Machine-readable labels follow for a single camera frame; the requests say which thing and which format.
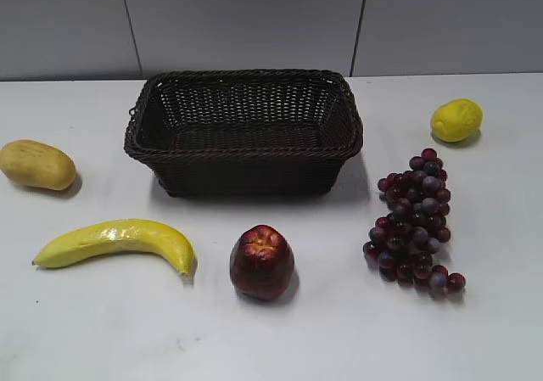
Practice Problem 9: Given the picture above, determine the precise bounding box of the purple grape bunch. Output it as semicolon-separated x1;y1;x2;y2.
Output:
362;148;467;296

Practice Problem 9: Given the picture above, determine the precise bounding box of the black wicker basket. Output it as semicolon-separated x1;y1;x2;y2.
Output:
124;69;363;197

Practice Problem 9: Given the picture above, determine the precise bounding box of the red apple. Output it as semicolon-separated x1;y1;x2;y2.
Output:
230;225;294;301

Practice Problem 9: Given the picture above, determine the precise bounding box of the yellow banana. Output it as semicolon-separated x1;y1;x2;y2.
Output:
32;219;196;277

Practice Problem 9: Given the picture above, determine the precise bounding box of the yellow lemon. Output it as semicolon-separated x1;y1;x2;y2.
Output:
430;98;484;143

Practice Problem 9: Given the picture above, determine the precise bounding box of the tan potato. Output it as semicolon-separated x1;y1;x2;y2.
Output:
1;139;76;191

